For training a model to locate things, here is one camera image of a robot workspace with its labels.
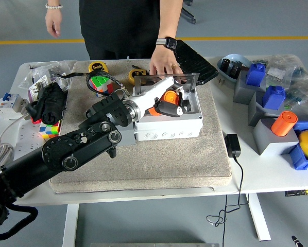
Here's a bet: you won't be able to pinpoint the person's left hand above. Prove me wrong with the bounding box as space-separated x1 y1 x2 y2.
149 45 184 78

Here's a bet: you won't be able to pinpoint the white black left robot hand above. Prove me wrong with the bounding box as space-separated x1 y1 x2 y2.
131 76 193 118

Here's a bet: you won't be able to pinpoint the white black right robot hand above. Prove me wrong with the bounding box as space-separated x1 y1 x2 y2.
290 235 305 247

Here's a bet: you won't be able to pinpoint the person's right hand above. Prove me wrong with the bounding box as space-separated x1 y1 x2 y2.
45 7 63 39

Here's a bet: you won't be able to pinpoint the orange cylinder battery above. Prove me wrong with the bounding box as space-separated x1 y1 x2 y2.
271 111 298 137
147 91 181 117

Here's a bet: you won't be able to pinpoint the grey junction box with lid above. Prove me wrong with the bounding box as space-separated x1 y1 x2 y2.
132 73 203 142

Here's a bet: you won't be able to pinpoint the black wrist watch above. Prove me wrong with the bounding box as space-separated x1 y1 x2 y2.
155 37 178 50

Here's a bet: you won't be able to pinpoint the black plastic case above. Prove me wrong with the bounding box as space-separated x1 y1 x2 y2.
173 39 220 86

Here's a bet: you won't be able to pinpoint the white table leg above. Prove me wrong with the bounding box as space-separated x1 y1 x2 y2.
62 204 79 247
248 193 271 241

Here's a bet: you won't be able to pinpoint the clear plastic bags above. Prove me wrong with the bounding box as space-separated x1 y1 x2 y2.
19 59 77 90

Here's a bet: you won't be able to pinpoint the black table control panel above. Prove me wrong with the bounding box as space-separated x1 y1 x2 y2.
284 189 308 198

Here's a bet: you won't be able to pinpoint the grey block with round hole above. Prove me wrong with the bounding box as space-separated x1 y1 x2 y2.
115 127 137 147

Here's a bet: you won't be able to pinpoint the black office chair base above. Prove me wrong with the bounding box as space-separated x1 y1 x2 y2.
180 0 197 25

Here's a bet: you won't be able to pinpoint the large colourful puzzle cube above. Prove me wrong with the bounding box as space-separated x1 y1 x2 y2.
89 76 114 98

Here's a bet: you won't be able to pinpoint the person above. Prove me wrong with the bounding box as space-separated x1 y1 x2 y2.
78 0 183 60

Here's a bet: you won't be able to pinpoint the black electronic part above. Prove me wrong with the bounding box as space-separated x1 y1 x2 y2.
230 61 245 78
221 58 232 72

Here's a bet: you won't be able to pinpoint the grey-brown mat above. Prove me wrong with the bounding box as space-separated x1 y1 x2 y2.
49 59 233 194

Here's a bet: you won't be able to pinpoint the light blue bowl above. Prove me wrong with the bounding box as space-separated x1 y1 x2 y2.
217 53 255 84

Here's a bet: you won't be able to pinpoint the blue plastic bin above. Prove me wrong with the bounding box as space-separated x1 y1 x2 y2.
287 120 308 171

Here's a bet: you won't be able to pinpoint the grey holder block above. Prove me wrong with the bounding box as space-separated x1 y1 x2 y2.
248 90 288 127
252 117 300 156
233 70 268 105

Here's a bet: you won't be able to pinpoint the black crumpled cloth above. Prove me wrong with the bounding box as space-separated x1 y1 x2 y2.
25 82 69 126

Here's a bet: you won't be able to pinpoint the blue bottle-shaped block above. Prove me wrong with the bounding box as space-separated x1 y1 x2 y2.
262 85 286 111
246 63 267 87

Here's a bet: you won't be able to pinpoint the white blue circuit breaker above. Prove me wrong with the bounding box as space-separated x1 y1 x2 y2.
0 92 28 120

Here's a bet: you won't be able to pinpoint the black power adapter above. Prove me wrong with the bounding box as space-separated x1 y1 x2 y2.
225 133 242 158

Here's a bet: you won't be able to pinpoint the small colourful puzzle cube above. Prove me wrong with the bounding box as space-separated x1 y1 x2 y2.
39 120 61 139

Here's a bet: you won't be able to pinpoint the clear bag of parts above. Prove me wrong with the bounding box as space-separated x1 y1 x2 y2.
282 76 308 121
251 54 308 87

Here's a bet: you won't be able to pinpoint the white power strip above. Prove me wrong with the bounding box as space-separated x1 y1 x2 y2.
12 120 47 162

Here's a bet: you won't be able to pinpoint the yellow tape measure with strap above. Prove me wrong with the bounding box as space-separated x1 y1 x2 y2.
57 61 109 79

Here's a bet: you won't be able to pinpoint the white wall socket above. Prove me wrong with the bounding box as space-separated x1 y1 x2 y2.
50 77 70 92

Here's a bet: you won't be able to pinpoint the packaged white switch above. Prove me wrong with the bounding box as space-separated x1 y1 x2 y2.
27 75 52 102

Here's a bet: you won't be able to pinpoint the black adapter cord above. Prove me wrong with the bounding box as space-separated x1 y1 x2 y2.
206 155 250 247

